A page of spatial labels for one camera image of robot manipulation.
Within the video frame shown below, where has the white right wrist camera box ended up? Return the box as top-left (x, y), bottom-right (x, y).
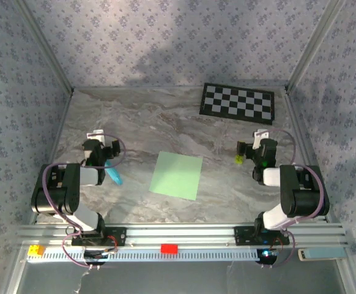
top-left (253, 129), bottom-right (270, 148)

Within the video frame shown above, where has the red block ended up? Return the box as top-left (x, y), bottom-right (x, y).
top-left (160, 243), bottom-right (179, 255)

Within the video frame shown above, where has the light blue cylindrical tool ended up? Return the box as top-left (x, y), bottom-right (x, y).
top-left (104, 159), bottom-right (124, 186)

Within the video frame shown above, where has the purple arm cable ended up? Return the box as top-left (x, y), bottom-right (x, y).
top-left (257, 128), bottom-right (326, 271)
top-left (42, 134), bottom-right (127, 271)

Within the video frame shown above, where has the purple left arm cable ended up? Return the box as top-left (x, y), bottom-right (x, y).
top-left (42, 134), bottom-right (127, 271)

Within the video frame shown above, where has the yellow block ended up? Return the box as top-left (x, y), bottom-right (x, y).
top-left (27, 244), bottom-right (46, 257)

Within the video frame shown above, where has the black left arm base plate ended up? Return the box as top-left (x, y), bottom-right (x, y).
top-left (70, 225), bottom-right (127, 247)

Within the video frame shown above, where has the light green paper sheet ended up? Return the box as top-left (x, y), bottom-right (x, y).
top-left (149, 151), bottom-right (204, 202)

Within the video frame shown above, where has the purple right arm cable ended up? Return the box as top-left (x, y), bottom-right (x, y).
top-left (257, 128), bottom-right (326, 271)

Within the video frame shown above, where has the aluminium mounting rail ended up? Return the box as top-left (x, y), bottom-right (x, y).
top-left (15, 222), bottom-right (350, 249)

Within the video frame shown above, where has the aluminium table edge rail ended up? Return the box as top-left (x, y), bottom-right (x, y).
top-left (29, 91), bottom-right (74, 224)
top-left (284, 91), bottom-right (331, 223)

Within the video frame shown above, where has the black and white checkerboard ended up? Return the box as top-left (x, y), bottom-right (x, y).
top-left (199, 82), bottom-right (276, 126)

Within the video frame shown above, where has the aluminium frame post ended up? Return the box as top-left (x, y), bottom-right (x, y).
top-left (14, 0), bottom-right (75, 94)
top-left (286, 0), bottom-right (349, 94)

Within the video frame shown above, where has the white slotted cable duct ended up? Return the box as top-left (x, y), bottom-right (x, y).
top-left (26, 246), bottom-right (264, 263)

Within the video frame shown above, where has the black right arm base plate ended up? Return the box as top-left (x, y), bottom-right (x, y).
top-left (233, 225), bottom-right (291, 247)

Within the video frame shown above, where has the black controller board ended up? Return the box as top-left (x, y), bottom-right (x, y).
top-left (83, 248), bottom-right (111, 266)
top-left (256, 248), bottom-right (279, 265)

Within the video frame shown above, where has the light blue flat device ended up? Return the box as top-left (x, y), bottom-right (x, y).
top-left (297, 247), bottom-right (349, 262)

